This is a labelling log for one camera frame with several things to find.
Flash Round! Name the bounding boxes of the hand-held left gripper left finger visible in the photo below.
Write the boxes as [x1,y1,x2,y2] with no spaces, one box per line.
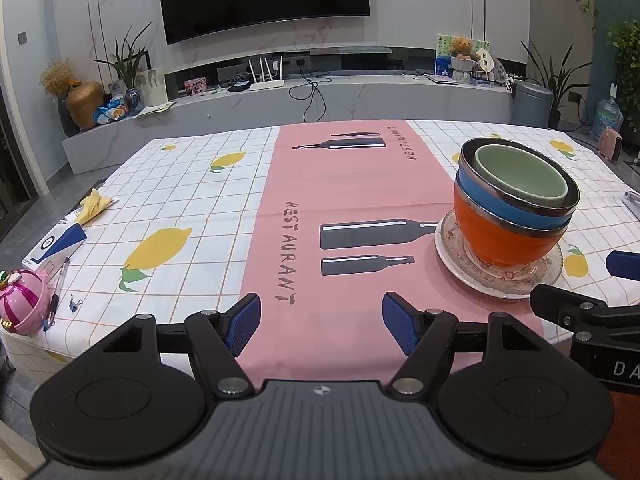
[95,292,262,400]

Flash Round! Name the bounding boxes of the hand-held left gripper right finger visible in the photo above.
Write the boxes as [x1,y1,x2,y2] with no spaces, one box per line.
[381,291,549,401]

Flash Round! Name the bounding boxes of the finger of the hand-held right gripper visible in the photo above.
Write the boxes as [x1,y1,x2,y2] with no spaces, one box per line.
[529,283,640,334]
[605,250,640,281]

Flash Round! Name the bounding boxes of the white painted plate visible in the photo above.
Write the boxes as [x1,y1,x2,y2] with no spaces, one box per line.
[433,209,565,300]

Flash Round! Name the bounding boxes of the orange steel bowl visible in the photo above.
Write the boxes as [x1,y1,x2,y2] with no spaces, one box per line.
[453,179,574,269]

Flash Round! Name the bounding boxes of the blue steel bowl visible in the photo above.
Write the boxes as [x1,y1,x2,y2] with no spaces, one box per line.
[454,137,581,234]

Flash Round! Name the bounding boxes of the green bowl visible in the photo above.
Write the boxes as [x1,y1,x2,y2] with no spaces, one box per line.
[473,143,571,210]

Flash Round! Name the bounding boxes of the pink small heater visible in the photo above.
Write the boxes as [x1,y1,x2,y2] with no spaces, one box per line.
[597,127,625,161]

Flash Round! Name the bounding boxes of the blue water bottle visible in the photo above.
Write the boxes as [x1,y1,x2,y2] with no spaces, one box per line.
[589,97,625,144]

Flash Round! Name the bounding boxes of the lemon print checked tablecloth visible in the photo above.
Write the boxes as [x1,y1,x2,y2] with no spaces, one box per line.
[0,119,640,377]

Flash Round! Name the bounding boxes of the grey trash bin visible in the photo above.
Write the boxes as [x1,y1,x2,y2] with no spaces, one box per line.
[509,80,555,129]

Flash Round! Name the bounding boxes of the pen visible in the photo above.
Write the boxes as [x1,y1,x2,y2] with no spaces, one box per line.
[42,257,71,332]

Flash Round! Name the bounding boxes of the yellow cloth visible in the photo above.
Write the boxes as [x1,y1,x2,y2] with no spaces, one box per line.
[73,188,114,226]

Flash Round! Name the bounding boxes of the large bushy plant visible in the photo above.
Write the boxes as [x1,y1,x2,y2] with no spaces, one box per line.
[607,19,640,134]

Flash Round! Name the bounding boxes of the tall potted plant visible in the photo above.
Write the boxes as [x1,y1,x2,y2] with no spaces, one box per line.
[519,39,594,129]

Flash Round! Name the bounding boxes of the white and blue box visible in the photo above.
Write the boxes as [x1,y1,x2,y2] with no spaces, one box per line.
[21,222,89,270]

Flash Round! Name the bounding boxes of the grey marble television cabinet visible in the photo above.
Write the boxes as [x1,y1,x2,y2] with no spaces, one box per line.
[61,72,516,176]

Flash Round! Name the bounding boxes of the pink round toy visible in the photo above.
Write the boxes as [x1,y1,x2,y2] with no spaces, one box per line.
[0,268,49,336]

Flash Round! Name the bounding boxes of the pale green paper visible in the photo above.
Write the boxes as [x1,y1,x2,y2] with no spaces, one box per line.
[133,101,177,117]

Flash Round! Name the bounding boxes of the white router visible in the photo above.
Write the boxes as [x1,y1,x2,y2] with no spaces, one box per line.
[248,57,285,92]

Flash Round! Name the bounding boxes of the white round fan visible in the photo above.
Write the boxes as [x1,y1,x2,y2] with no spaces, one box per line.
[474,48,494,81]

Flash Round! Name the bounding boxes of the white wrapped pot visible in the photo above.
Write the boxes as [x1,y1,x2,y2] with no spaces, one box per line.
[449,54,476,85]

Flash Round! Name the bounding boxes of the blue snack packets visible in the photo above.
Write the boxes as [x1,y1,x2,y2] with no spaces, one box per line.
[94,93,130,125]

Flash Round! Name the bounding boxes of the white drawing card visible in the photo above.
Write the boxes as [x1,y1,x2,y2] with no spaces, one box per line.
[133,67,168,106]

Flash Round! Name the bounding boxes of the gold vase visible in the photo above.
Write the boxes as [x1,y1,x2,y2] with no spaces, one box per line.
[66,80,105,131]

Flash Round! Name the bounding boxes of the dark vase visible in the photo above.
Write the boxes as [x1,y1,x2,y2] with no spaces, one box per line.
[57,97,81,137]

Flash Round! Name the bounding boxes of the green picture card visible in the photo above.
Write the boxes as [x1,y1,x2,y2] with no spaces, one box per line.
[434,33,491,79]

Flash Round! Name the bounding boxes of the brown teddy bear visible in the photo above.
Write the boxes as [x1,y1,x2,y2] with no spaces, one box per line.
[448,36,475,59]

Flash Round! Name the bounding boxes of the green leafy plant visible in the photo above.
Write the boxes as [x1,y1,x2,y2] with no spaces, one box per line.
[94,20,154,92]

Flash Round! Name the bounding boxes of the dried yellow flowers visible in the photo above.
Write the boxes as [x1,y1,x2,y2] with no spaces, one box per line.
[39,59,81,99]

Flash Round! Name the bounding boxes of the black cable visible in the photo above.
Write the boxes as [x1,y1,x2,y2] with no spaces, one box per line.
[288,73,331,124]

